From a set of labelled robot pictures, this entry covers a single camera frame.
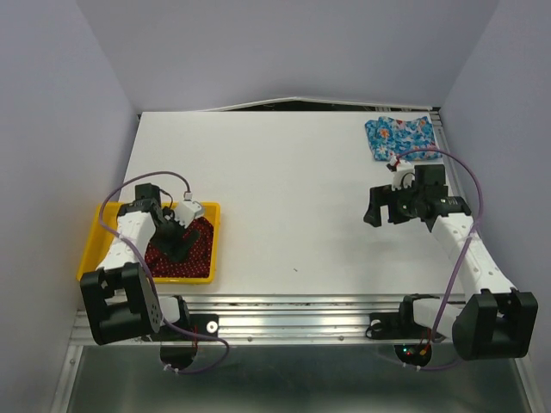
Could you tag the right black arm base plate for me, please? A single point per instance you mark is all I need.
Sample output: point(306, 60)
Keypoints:
point(393, 326)

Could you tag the blue floral folded skirt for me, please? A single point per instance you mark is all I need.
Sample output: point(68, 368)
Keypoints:
point(388, 137)

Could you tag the aluminium frame rail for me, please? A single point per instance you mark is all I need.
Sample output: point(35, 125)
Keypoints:
point(271, 320)

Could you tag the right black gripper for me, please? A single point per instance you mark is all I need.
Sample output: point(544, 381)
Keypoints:
point(380, 195)

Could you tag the red polka dot skirt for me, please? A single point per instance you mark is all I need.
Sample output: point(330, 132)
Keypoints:
point(196, 264)

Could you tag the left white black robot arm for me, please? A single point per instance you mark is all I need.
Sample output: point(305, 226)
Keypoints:
point(119, 296)

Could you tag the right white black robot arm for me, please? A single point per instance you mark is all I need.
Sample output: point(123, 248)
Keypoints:
point(497, 320)

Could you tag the yellow plastic tray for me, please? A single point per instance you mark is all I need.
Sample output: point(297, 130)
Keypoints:
point(99, 240)

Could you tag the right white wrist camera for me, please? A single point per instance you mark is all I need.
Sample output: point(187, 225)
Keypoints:
point(403, 173)

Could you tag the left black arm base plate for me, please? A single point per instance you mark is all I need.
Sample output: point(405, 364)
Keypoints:
point(202, 324)

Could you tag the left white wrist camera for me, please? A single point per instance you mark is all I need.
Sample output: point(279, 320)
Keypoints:
point(187, 210)

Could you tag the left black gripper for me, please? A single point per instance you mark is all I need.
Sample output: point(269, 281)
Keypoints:
point(176, 251)

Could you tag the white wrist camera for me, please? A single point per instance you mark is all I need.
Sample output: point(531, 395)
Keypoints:
point(403, 173)
point(187, 210)

